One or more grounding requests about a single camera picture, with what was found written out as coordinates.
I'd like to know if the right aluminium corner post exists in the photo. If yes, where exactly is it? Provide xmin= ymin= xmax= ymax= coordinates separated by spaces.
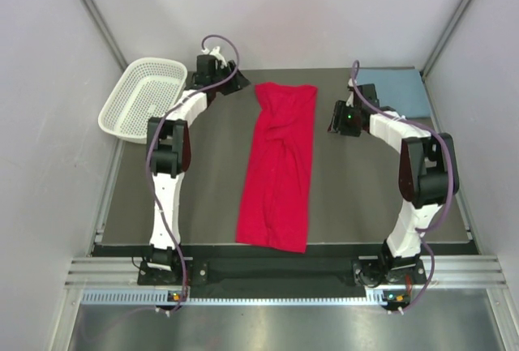
xmin=420 ymin=0 xmax=474 ymax=81

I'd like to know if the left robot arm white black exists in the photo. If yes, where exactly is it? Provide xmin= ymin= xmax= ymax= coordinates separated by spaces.
xmin=139 ymin=54 xmax=250 ymax=285

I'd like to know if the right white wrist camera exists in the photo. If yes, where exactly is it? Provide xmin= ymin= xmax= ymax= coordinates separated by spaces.
xmin=346 ymin=79 xmax=355 ymax=106

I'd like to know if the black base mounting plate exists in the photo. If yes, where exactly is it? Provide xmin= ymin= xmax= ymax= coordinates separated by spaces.
xmin=136 ymin=244 xmax=429 ymax=288

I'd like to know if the red t shirt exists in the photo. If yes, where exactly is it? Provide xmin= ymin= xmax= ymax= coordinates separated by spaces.
xmin=236 ymin=82 xmax=318 ymax=254

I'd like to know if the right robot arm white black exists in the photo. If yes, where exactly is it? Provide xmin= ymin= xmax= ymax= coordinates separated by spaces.
xmin=328 ymin=83 xmax=459 ymax=283

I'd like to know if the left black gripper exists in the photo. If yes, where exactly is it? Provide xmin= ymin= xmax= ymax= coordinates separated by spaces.
xmin=212 ymin=60 xmax=251 ymax=96

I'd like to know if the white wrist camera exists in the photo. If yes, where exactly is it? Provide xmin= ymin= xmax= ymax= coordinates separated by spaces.
xmin=346 ymin=79 xmax=355 ymax=106
xmin=201 ymin=45 xmax=227 ymax=67

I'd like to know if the aluminium frame rail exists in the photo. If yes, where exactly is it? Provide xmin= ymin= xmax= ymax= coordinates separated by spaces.
xmin=65 ymin=255 xmax=507 ymax=289

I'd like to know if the left aluminium corner post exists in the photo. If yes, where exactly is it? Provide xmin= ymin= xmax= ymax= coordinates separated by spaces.
xmin=80 ymin=0 xmax=128 ymax=71

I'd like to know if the aluminium corner post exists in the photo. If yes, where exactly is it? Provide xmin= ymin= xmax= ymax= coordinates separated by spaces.
xmin=420 ymin=0 xmax=474 ymax=81
xmin=80 ymin=0 xmax=128 ymax=71

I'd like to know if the folded blue t shirt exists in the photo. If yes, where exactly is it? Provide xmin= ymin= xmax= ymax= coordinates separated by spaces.
xmin=356 ymin=68 xmax=431 ymax=119

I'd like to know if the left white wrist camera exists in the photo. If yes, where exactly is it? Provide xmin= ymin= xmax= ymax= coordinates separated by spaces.
xmin=201 ymin=45 xmax=227 ymax=67

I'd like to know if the white perforated plastic basket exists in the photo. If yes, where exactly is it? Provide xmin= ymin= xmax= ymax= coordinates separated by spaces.
xmin=98 ymin=58 xmax=188 ymax=144

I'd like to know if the grey slotted cable duct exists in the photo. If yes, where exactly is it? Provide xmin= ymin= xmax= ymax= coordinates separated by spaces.
xmin=80 ymin=289 xmax=410 ymax=306

